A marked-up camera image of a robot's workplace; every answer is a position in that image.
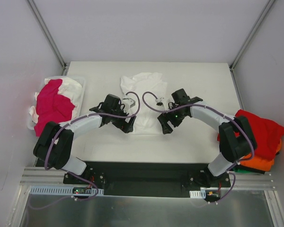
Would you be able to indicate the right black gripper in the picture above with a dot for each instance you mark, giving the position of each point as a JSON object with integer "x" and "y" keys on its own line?
{"x": 168, "y": 119}

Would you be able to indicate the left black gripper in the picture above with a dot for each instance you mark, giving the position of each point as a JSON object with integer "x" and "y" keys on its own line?
{"x": 124, "y": 121}

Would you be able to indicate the white daisy print t-shirt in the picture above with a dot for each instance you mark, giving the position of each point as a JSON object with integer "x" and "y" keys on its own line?
{"x": 148, "y": 86}

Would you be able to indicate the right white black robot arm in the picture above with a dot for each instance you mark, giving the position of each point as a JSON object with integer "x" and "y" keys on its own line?
{"x": 237, "y": 139}

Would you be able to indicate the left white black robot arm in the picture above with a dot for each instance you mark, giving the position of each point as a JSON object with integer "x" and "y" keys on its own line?
{"x": 55, "y": 142}

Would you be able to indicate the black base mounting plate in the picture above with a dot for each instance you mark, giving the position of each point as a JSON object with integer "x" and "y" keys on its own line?
{"x": 170, "y": 180}

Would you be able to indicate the pale pink white garment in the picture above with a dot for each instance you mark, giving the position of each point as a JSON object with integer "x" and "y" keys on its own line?
{"x": 71, "y": 87}

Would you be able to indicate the white laundry basket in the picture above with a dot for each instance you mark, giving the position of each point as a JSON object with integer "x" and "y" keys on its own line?
{"x": 56, "y": 94}

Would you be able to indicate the magenta t-shirt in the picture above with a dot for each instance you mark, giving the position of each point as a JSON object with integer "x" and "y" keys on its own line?
{"x": 52, "y": 106}

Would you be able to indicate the green folded t-shirt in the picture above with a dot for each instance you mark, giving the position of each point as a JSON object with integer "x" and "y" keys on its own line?
{"x": 244, "y": 169}

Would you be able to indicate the black folded garment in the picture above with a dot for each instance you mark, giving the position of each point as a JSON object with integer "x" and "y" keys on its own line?
{"x": 269, "y": 172}

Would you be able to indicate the red folded t-shirt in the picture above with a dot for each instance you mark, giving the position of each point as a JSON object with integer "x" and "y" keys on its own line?
{"x": 267, "y": 134}

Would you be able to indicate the orange folded t-shirt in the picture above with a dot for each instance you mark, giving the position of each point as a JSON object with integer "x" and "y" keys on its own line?
{"x": 264, "y": 149}

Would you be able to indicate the left aluminium corner profile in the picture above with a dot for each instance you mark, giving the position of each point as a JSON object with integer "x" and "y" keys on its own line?
{"x": 48, "y": 36}

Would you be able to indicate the aluminium corner profile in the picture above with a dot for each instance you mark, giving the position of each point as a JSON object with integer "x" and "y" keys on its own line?
{"x": 48, "y": 36}
{"x": 255, "y": 28}

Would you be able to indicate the right aluminium corner profile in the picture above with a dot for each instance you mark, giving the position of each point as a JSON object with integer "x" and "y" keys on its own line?
{"x": 255, "y": 28}

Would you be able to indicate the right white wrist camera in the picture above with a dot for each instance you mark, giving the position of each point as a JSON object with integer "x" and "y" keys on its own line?
{"x": 160, "y": 101}

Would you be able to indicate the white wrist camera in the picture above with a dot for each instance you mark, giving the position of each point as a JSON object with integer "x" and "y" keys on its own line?
{"x": 160, "y": 101}
{"x": 128, "y": 102}

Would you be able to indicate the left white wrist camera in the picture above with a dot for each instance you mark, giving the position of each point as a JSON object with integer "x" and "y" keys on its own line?
{"x": 128, "y": 102}

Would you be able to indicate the right grey cable duct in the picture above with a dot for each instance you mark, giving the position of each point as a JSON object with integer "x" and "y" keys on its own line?
{"x": 201, "y": 194}

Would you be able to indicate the grey cable duct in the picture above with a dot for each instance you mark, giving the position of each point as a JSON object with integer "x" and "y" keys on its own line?
{"x": 201, "y": 194}
{"x": 65, "y": 190}

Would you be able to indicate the aluminium front rail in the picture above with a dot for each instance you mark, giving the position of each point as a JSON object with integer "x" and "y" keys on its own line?
{"x": 40, "y": 176}

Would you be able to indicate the left grey cable duct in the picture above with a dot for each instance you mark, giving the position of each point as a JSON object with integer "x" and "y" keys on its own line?
{"x": 65, "y": 190}

